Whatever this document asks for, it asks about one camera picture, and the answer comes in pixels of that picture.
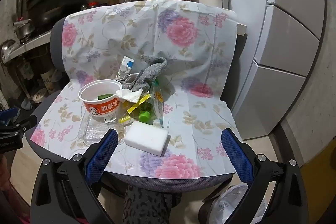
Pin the green tea bottle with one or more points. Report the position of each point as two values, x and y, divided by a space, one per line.
157 105

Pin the floral cloth cover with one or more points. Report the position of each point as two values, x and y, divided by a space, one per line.
198 42

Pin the white milk carton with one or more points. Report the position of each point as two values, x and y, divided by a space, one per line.
125 67

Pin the white sponge block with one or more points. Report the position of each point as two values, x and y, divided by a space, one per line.
145 137

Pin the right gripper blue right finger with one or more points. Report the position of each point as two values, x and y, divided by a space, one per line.
238 158

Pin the white tissue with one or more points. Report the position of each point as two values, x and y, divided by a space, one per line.
128 95

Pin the grey knitted rag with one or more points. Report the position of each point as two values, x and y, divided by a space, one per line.
145 77

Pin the orange white noodle bowl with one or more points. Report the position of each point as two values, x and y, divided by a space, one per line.
99 97

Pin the yellow snack wrapper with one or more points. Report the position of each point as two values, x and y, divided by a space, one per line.
140 111

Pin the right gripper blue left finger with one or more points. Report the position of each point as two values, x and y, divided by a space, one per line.
98 155

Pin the steel cooking pot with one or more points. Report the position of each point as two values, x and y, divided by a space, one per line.
24 28

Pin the clear plastic tray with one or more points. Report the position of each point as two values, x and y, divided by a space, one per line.
93 129

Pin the trash bin with liner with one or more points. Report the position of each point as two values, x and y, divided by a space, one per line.
218 209

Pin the grey refrigerator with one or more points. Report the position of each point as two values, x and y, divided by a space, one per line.
272 60

